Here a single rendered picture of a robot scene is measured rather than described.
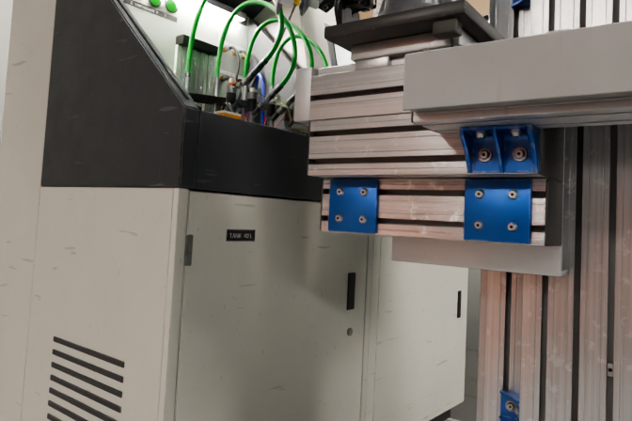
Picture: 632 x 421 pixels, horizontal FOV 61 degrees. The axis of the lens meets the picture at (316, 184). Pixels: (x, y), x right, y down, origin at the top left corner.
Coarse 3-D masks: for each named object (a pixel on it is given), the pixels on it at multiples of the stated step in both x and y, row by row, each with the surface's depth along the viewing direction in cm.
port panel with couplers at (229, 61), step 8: (232, 40) 187; (240, 40) 189; (224, 48) 182; (240, 48) 189; (224, 56) 184; (232, 56) 187; (240, 56) 189; (224, 64) 184; (232, 64) 187; (240, 64) 189; (224, 72) 184; (232, 72) 187; (240, 72) 189; (224, 80) 182; (224, 88) 184; (240, 88) 189; (224, 96) 184
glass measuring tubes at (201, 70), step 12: (180, 36) 167; (180, 48) 168; (204, 48) 172; (216, 48) 176; (180, 60) 168; (192, 60) 170; (204, 60) 173; (180, 72) 167; (192, 72) 170; (204, 72) 176; (192, 84) 170; (204, 84) 176; (204, 108) 176
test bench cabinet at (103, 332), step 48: (48, 192) 137; (96, 192) 123; (144, 192) 111; (48, 240) 135; (96, 240) 121; (144, 240) 110; (48, 288) 133; (96, 288) 119; (144, 288) 108; (48, 336) 131; (96, 336) 118; (144, 336) 107; (48, 384) 129; (96, 384) 116; (144, 384) 106
